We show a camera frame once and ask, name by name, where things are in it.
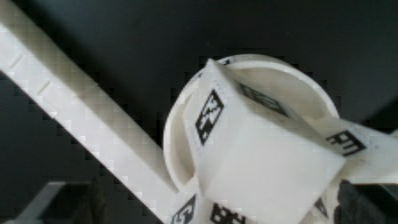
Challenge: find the white L-shaped obstacle frame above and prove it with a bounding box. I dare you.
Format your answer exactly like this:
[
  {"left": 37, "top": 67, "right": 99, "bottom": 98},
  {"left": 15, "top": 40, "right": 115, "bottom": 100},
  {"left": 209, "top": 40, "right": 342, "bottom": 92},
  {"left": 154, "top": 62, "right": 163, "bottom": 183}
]
[{"left": 0, "top": 0, "right": 206, "bottom": 224}]

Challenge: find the white stool leg with tag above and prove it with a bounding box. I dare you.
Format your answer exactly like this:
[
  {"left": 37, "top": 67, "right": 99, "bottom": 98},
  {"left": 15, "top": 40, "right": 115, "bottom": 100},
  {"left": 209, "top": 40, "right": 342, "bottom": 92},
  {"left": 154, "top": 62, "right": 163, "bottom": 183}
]
[{"left": 316, "top": 117, "right": 398, "bottom": 184}]

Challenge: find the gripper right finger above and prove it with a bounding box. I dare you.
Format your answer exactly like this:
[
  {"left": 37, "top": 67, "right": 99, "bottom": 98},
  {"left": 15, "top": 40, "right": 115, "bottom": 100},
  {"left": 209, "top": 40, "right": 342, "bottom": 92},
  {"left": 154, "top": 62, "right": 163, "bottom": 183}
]
[{"left": 334, "top": 180, "right": 398, "bottom": 224}]

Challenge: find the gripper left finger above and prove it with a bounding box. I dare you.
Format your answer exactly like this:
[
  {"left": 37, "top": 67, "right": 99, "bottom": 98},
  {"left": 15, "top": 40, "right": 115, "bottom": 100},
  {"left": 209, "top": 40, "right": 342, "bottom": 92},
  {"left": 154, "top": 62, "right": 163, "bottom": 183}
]
[{"left": 7, "top": 182, "right": 103, "bottom": 224}]

